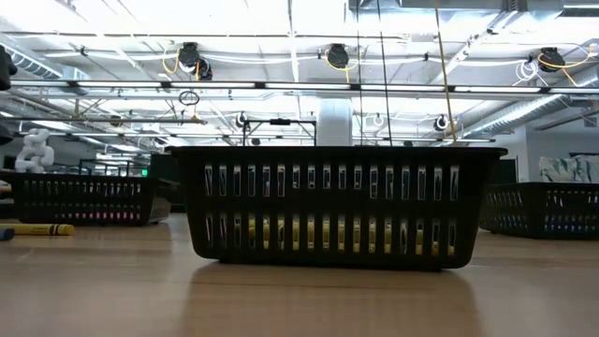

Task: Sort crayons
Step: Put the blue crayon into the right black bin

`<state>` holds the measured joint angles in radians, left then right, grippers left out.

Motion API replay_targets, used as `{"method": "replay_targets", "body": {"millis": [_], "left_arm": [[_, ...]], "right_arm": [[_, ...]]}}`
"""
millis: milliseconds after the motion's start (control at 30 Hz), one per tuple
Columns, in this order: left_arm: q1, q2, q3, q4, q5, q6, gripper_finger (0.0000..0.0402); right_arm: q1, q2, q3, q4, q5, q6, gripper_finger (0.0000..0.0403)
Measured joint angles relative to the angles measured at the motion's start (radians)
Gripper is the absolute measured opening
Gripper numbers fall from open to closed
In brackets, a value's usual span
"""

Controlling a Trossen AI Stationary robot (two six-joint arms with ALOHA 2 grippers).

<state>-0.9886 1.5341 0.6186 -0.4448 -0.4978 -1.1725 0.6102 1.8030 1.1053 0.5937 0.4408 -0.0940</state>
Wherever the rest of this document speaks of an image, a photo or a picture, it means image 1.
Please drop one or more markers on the black plastic slotted basket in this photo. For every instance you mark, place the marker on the black plastic slotted basket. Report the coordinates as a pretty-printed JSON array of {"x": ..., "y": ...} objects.
[
  {"x": 337, "y": 206},
  {"x": 538, "y": 206},
  {"x": 84, "y": 206}
]

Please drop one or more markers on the black metal stand frame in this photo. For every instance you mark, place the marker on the black metal stand frame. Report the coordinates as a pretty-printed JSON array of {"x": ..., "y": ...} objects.
[{"x": 281, "y": 122}]

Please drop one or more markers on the dark door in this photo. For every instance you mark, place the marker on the dark door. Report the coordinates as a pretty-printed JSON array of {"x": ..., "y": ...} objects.
[{"x": 505, "y": 171}]

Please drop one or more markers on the white pillar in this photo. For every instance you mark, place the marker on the white pillar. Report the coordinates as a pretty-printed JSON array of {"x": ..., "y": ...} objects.
[{"x": 334, "y": 121}]

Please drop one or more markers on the black framed glass enclosure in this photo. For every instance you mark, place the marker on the black framed glass enclosure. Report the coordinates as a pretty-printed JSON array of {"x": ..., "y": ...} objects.
[{"x": 107, "y": 165}]

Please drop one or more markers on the corrugated ventilation duct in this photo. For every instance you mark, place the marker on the corrugated ventilation duct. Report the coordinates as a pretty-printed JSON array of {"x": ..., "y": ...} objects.
[{"x": 524, "y": 112}]

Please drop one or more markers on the patterned painted panel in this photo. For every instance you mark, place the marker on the patterned painted panel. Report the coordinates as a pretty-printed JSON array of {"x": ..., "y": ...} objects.
[{"x": 568, "y": 169}]

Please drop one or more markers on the long ceiling light bar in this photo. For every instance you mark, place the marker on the long ceiling light bar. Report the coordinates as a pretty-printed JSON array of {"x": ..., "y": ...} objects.
[{"x": 121, "y": 84}]

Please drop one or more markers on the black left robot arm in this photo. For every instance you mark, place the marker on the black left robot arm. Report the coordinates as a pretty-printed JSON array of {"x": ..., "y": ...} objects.
[{"x": 4, "y": 65}]

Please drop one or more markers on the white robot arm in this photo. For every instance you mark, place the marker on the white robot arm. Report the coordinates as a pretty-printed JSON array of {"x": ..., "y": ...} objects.
[{"x": 33, "y": 152}]

